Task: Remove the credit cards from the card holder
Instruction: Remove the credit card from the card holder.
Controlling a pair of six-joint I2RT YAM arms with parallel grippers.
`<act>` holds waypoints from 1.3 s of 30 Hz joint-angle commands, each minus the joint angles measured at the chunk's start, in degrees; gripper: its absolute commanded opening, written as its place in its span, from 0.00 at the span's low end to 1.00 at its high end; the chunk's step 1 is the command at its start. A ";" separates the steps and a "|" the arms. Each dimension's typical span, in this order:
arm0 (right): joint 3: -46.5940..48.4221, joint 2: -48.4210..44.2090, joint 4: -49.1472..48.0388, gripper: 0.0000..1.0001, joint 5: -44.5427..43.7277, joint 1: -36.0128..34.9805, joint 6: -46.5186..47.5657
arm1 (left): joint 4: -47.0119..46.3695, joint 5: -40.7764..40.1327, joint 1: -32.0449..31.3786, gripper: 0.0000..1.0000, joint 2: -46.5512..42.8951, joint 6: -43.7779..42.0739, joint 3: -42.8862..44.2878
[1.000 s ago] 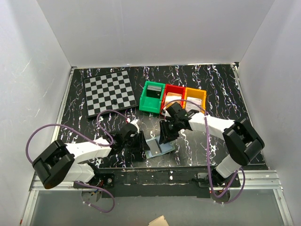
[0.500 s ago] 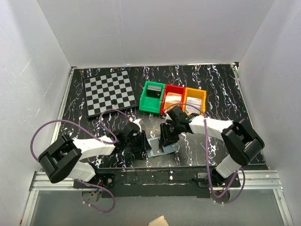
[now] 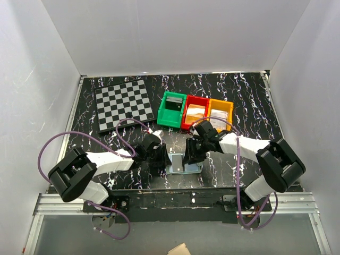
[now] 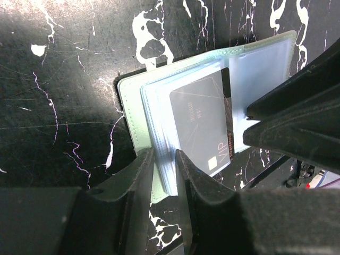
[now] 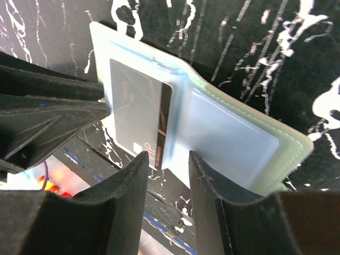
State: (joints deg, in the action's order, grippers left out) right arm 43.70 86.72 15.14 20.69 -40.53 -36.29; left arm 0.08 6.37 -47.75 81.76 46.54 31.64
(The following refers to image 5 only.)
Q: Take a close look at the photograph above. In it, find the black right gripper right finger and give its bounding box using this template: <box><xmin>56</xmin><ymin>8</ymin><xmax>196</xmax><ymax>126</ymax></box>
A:
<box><xmin>189</xmin><ymin>151</ymin><xmax>339</xmax><ymax>254</ymax></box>

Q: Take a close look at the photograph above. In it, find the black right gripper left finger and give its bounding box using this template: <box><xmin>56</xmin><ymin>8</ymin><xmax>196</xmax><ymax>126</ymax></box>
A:
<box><xmin>1</xmin><ymin>151</ymin><xmax>149</xmax><ymax>254</ymax></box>

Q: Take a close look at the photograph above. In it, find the black VIP credit card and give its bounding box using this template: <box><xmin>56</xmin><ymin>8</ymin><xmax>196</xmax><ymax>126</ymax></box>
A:
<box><xmin>110</xmin><ymin>59</ymin><xmax>173</xmax><ymax>170</ymax></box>

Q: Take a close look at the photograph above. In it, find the mint green card holder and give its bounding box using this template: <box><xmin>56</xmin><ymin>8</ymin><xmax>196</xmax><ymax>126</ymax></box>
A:
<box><xmin>89</xmin><ymin>22</ymin><xmax>313</xmax><ymax>196</ymax></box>

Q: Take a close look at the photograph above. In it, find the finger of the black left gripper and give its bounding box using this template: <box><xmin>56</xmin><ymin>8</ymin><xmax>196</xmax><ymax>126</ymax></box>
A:
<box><xmin>1</xmin><ymin>95</ymin><xmax>110</xmax><ymax>170</ymax></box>
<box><xmin>1</xmin><ymin>52</ymin><xmax>104</xmax><ymax>101</ymax></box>

